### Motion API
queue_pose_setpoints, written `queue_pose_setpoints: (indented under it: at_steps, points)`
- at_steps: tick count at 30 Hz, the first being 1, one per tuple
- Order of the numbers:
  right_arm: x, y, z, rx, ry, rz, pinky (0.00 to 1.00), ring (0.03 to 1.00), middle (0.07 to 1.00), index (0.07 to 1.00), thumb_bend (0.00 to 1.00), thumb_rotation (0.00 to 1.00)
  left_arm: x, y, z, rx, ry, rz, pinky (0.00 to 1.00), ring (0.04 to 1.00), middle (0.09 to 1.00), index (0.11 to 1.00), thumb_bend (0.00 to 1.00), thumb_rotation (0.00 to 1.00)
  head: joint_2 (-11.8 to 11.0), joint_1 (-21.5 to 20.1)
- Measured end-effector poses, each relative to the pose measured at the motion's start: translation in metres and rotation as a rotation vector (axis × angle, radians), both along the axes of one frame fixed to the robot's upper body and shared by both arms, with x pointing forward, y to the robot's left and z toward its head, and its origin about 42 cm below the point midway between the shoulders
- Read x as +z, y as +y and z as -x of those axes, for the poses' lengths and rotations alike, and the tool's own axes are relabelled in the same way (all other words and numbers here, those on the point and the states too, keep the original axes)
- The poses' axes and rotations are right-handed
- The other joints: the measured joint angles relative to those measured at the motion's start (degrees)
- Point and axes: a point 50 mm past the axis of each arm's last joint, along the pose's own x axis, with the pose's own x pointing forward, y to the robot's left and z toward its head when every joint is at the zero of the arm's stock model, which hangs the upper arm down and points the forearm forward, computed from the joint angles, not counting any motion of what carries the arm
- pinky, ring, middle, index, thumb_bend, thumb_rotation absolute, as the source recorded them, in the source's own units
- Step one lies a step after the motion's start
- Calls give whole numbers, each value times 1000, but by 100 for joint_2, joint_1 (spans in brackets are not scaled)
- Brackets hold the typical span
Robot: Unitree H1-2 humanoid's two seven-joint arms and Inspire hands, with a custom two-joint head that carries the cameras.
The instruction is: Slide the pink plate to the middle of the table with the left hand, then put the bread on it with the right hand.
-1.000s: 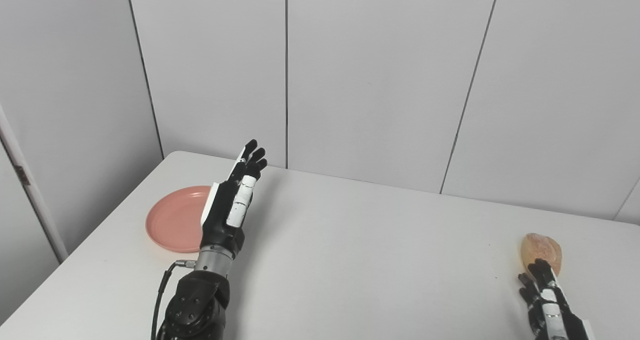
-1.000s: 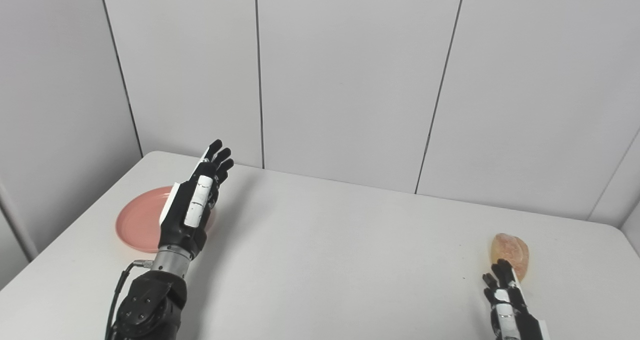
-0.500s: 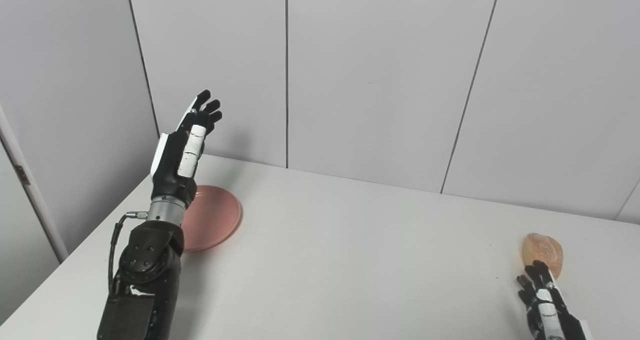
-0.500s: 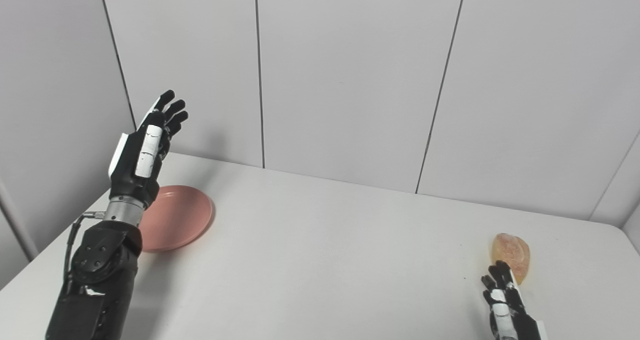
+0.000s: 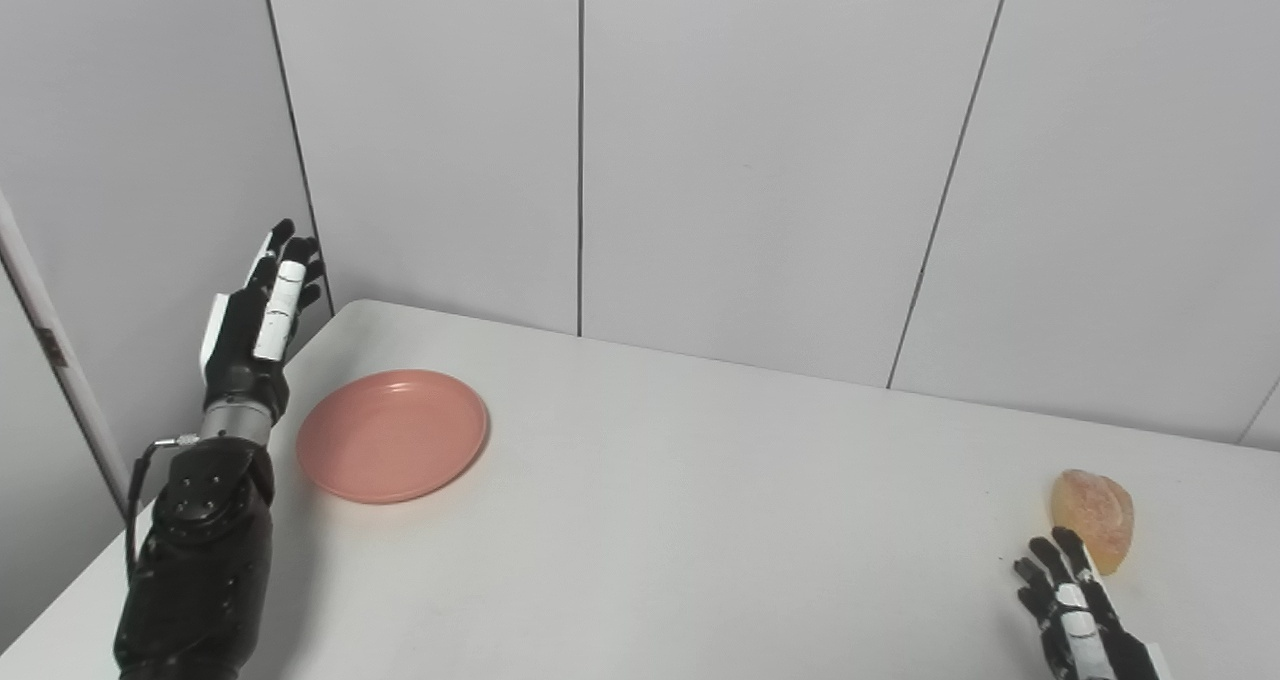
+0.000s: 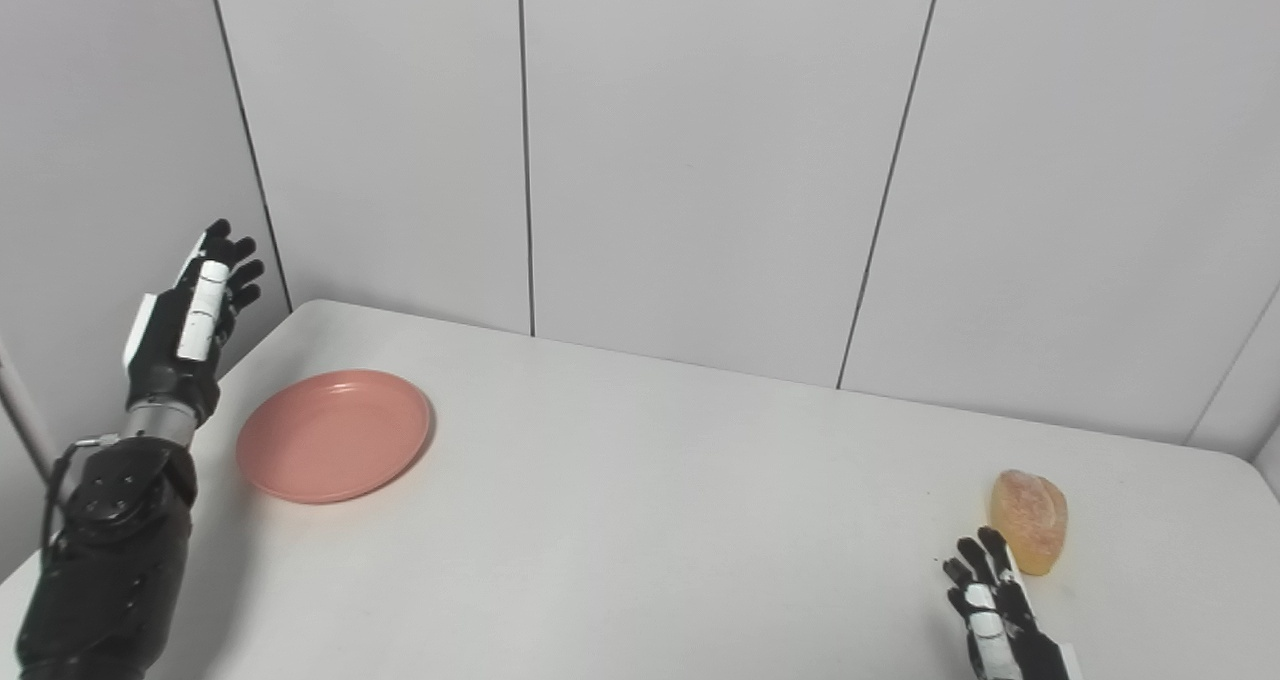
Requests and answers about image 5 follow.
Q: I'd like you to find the white partition frame post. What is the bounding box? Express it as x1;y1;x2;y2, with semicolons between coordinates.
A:
0;190;133;521

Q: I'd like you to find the golden sugared bread roll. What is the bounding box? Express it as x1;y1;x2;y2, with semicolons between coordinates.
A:
1049;469;1136;576

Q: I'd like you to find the pink round plate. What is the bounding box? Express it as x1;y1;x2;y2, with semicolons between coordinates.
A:
295;369;490;505

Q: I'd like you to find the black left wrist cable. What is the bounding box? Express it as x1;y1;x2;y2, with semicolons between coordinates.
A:
124;434;201;586

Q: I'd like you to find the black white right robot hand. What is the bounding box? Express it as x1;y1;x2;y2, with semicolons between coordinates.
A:
1012;526;1171;680

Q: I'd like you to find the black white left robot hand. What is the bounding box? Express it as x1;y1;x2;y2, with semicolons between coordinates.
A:
200;219;326;423

